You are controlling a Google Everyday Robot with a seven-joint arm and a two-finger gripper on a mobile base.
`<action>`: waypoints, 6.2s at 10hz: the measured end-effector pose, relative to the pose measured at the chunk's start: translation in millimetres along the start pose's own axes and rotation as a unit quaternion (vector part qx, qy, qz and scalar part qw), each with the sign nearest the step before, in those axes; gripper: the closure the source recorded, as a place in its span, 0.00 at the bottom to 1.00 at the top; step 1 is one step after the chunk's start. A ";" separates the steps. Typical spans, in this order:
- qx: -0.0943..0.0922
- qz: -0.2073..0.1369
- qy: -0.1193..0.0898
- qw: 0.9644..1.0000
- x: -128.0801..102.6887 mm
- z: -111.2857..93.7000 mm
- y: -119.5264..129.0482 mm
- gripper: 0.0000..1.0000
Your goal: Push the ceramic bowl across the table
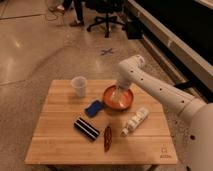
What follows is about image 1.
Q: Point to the clear plastic cup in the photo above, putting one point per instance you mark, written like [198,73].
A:
[79,84]

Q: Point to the white plastic bottle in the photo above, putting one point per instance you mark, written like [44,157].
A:
[135,121]

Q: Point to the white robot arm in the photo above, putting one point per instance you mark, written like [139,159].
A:
[192,110]

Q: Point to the blue sponge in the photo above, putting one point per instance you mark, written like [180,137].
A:
[94,108]

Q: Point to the black white striped box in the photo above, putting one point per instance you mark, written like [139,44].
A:
[86,128]

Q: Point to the orange ceramic bowl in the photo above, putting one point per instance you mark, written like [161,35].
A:
[107,98]

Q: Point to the wooden table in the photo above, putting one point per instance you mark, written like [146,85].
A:
[57,142]

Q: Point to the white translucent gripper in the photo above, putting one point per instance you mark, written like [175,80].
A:
[119,97]

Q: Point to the black office chair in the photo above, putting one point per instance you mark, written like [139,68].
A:
[106,7]

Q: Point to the person's legs with shoes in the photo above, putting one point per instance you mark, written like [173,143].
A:
[64,6]

